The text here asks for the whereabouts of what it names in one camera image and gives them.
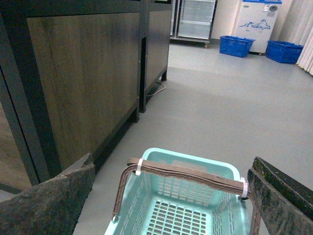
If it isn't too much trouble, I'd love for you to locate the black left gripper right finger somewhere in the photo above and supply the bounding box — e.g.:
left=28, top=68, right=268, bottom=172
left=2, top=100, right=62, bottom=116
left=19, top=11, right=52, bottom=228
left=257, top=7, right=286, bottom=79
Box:
left=247, top=157, right=313, bottom=235

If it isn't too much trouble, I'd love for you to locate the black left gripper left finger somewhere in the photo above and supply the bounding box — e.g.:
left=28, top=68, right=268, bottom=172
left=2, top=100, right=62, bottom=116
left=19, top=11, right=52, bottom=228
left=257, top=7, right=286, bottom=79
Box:
left=0, top=153, right=95, bottom=235

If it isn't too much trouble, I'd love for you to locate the brown basket handle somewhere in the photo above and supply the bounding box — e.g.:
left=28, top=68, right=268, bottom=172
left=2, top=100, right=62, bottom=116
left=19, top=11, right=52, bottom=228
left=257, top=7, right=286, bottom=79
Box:
left=112, top=151, right=261, bottom=235

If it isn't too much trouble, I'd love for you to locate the light blue plastic basket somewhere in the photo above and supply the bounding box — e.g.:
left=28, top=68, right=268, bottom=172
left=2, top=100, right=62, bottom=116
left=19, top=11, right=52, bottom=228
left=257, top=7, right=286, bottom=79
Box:
left=104, top=147, right=255, bottom=235

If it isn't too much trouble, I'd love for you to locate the blue basket right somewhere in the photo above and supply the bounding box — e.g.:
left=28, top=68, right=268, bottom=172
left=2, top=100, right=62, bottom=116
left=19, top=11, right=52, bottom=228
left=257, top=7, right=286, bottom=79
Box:
left=266, top=41, right=304, bottom=64

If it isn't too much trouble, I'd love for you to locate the blue basket left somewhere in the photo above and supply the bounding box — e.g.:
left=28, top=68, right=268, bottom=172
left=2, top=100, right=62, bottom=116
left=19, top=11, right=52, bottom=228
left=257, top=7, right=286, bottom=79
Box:
left=220, top=36, right=255, bottom=58

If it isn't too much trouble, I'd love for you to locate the dark wood display cabinet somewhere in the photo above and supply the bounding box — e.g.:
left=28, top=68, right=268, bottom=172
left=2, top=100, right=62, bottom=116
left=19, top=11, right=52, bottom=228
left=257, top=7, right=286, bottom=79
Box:
left=0, top=0, right=142, bottom=193

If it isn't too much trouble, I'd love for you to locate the white chest freezer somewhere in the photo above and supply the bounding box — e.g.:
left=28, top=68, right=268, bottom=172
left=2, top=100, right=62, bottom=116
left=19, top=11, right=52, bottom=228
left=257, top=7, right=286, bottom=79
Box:
left=232, top=0, right=282, bottom=54

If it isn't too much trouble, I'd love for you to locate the glass door refrigerator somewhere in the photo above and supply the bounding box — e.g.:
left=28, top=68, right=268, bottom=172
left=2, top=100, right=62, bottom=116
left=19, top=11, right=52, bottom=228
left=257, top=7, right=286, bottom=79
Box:
left=170, top=0, right=218, bottom=48

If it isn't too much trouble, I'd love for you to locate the white cable on floor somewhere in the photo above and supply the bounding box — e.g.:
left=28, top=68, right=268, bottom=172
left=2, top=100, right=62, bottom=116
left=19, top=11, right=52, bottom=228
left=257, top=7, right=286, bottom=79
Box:
left=146, top=81, right=167, bottom=96

